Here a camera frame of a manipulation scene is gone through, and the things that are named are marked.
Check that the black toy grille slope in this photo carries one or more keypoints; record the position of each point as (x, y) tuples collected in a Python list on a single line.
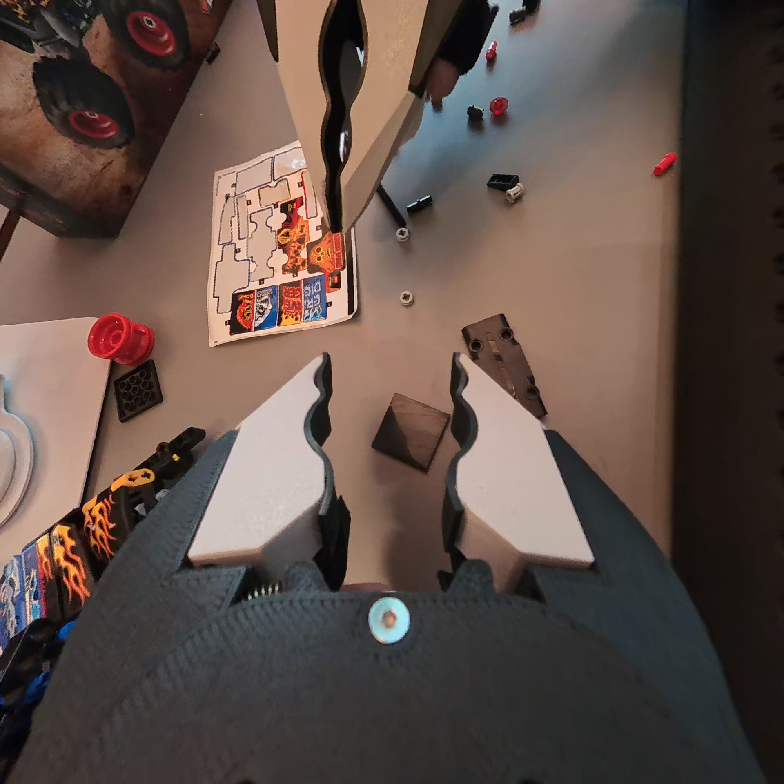
[(502, 181)]

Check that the toy truck model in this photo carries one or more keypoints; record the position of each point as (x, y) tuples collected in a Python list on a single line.
[(67, 551)]

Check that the white booklet stand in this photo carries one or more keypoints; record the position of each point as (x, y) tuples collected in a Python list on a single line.
[(61, 367)]

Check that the person's right hand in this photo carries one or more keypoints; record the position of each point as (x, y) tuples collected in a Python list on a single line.
[(442, 83)]

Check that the dark grey toy pin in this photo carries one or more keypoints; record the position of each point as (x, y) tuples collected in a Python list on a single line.
[(475, 113)]

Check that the toy truck set box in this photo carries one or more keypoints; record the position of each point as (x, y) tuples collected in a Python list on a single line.
[(92, 171)]

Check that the sticker sheet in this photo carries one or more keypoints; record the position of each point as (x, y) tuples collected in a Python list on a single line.
[(257, 202)]

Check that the black smooth square tile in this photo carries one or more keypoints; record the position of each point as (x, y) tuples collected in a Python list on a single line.
[(410, 432)]

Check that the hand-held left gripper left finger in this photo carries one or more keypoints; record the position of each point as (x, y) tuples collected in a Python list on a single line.
[(269, 490)]

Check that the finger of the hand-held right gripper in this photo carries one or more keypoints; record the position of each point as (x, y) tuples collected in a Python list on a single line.
[(392, 92), (300, 92)]

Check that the red toy pin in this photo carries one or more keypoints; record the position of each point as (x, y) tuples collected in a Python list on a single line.
[(664, 164), (491, 52)]

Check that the red round toy tile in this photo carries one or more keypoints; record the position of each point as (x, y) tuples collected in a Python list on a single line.
[(499, 106)]

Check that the white toy spool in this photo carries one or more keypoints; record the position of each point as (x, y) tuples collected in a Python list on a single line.
[(514, 193)]

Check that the small black toy piece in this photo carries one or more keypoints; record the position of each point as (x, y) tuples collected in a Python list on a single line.
[(212, 53)]

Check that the red toy wheel hub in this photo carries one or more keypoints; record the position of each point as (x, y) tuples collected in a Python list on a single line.
[(119, 337)]

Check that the black toy pin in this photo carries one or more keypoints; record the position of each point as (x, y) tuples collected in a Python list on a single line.
[(419, 204)]

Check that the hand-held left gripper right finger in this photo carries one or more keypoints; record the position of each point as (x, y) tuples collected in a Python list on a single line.
[(520, 490)]

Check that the grey desk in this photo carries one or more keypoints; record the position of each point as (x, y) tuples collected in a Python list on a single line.
[(582, 275)]

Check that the long black toy axle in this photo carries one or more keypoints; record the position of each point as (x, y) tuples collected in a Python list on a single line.
[(392, 205)]

